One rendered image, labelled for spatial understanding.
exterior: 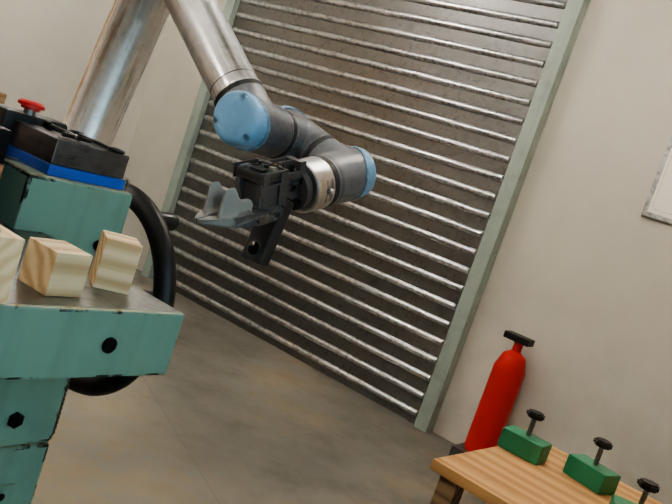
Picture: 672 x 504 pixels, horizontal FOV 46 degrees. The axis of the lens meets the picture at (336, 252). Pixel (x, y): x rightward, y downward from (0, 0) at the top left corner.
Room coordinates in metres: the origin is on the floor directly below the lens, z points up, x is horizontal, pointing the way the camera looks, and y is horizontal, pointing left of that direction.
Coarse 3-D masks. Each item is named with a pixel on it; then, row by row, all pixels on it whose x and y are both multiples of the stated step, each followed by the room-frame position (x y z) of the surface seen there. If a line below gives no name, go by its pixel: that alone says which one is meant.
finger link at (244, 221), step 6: (246, 216) 1.19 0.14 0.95; (252, 216) 1.20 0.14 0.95; (258, 216) 1.20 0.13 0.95; (264, 216) 1.20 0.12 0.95; (270, 216) 1.22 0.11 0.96; (240, 222) 1.18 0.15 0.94; (246, 222) 1.19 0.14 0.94; (252, 222) 1.19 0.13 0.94; (258, 222) 1.20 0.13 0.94; (264, 222) 1.21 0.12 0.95
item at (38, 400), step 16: (0, 384) 0.71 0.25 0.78; (16, 384) 0.72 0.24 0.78; (32, 384) 0.73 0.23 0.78; (48, 384) 0.75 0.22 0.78; (64, 384) 0.76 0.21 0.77; (0, 400) 0.71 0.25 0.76; (16, 400) 0.73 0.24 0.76; (32, 400) 0.74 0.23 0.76; (48, 400) 0.75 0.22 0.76; (0, 416) 0.72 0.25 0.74; (16, 416) 0.72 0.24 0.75; (32, 416) 0.74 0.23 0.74; (48, 416) 0.76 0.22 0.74; (0, 432) 0.72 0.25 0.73; (16, 432) 0.73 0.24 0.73; (32, 432) 0.75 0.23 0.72; (48, 432) 0.76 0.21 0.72
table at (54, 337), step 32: (0, 224) 0.80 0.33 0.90; (32, 288) 0.61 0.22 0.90; (96, 288) 0.68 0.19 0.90; (0, 320) 0.55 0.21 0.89; (32, 320) 0.57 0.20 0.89; (64, 320) 0.60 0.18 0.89; (96, 320) 0.62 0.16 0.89; (128, 320) 0.65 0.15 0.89; (160, 320) 0.67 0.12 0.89; (0, 352) 0.56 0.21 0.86; (32, 352) 0.58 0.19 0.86; (64, 352) 0.60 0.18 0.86; (96, 352) 0.63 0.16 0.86; (128, 352) 0.65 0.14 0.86; (160, 352) 0.68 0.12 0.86
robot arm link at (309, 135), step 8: (296, 112) 1.45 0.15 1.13; (296, 120) 1.39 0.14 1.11; (304, 120) 1.42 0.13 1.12; (304, 128) 1.40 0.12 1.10; (312, 128) 1.42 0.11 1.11; (320, 128) 1.44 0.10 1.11; (296, 136) 1.38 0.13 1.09; (304, 136) 1.40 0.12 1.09; (312, 136) 1.41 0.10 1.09; (320, 136) 1.41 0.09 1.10; (328, 136) 1.42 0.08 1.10; (296, 144) 1.39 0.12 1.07; (304, 144) 1.40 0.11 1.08; (312, 144) 1.39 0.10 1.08; (288, 152) 1.38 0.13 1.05; (296, 152) 1.40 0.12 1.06; (304, 152) 1.40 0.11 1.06
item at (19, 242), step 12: (0, 228) 0.56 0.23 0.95; (0, 240) 0.54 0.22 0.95; (12, 240) 0.55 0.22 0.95; (24, 240) 0.55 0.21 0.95; (0, 252) 0.54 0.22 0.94; (12, 252) 0.55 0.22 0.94; (0, 264) 0.54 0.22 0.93; (12, 264) 0.55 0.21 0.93; (0, 276) 0.55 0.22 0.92; (12, 276) 0.55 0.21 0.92; (0, 288) 0.55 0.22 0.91; (0, 300) 0.55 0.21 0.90
